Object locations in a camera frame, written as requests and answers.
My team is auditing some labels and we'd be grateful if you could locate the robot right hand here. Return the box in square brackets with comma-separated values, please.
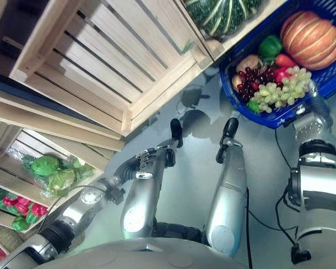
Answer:
[295, 80, 333, 122]

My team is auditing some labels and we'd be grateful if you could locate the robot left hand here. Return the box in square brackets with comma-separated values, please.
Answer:
[113, 145, 176, 188]

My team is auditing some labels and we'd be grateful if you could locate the blue plastic basket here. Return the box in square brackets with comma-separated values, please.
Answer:
[218, 0, 336, 130]

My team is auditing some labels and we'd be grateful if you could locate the green grape bunch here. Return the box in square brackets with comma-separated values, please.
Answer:
[250, 66, 312, 113]

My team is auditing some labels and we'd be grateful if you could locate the leafy green vegetable bunch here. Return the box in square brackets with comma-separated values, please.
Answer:
[64, 156, 96, 183]

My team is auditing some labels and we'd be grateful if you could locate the small green vegetable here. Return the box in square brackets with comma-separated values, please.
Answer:
[246, 100, 261, 114]

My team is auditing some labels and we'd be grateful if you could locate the pale green cabbage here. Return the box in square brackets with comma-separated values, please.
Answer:
[48, 169, 77, 197]

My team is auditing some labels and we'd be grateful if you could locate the orange pumpkin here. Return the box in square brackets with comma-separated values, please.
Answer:
[279, 10, 336, 71]

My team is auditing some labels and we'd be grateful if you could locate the dark red grape bunch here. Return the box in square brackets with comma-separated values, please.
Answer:
[237, 66, 281, 104]

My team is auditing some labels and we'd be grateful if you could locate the green bell pepper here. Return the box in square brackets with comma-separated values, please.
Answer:
[25, 210, 39, 225]
[258, 35, 283, 58]
[11, 215, 29, 232]

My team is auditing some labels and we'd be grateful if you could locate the beige potato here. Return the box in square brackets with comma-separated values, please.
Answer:
[231, 54, 260, 92]

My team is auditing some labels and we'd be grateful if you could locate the bright green cabbage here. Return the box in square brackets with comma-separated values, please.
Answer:
[31, 155, 59, 177]

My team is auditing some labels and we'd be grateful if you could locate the robot torso grey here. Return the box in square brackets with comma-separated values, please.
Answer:
[30, 221, 250, 269]

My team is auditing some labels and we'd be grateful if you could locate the wooden shelf board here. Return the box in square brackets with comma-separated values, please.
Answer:
[0, 86, 125, 154]

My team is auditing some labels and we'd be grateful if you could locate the wooden crate with cabbages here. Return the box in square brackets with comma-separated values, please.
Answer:
[0, 120, 106, 208]

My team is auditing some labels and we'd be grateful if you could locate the large empty wooden crate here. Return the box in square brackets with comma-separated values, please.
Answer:
[8, 0, 214, 138]

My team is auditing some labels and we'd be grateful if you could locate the wooden crate with pumpkin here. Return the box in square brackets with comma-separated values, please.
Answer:
[181, 0, 287, 62]

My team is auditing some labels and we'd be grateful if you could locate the dark green striped pumpkin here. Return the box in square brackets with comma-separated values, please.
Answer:
[183, 0, 265, 38]

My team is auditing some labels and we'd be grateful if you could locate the wooden crate with peppers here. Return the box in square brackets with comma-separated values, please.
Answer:
[0, 181, 61, 234]

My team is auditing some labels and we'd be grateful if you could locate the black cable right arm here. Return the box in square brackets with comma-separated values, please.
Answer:
[245, 128, 312, 266]

